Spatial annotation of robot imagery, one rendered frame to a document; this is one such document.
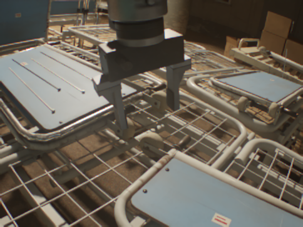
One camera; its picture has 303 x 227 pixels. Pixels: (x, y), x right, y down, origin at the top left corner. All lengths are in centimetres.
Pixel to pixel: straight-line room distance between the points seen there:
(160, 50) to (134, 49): 4
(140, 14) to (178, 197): 36
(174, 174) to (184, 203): 9
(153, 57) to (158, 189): 28
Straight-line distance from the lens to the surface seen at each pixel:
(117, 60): 36
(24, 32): 167
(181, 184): 56
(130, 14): 34
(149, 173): 57
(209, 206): 53
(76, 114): 69
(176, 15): 491
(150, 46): 38
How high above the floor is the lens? 90
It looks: 29 degrees down
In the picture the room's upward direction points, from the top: 10 degrees clockwise
